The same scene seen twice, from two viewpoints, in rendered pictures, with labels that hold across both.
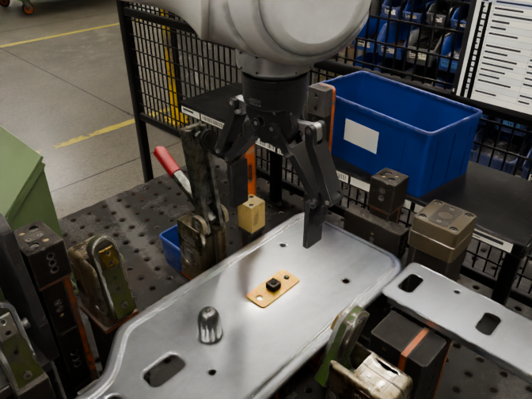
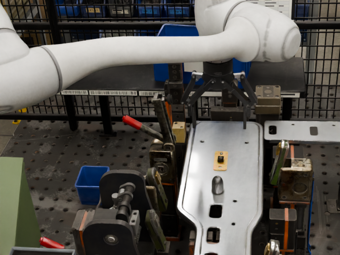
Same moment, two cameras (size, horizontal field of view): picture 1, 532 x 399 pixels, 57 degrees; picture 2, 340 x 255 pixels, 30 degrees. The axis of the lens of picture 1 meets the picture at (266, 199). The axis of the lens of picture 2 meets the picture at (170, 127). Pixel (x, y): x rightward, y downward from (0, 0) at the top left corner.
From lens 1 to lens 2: 119 cm
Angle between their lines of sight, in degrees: 28
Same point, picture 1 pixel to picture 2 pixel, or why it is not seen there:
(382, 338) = not seen: hidden behind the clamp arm
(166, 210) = (39, 175)
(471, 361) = not seen: hidden behind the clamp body
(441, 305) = (291, 132)
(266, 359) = (249, 185)
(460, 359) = not seen: hidden behind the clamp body
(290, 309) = (237, 164)
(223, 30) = (259, 58)
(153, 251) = (63, 203)
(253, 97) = (217, 72)
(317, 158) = (248, 87)
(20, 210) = (20, 200)
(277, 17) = (288, 52)
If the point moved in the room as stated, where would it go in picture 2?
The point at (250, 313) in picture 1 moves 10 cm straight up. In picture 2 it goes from (223, 175) to (222, 145)
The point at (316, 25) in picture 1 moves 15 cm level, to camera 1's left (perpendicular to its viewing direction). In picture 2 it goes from (294, 50) to (242, 74)
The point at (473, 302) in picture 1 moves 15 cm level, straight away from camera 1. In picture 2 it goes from (302, 125) to (289, 98)
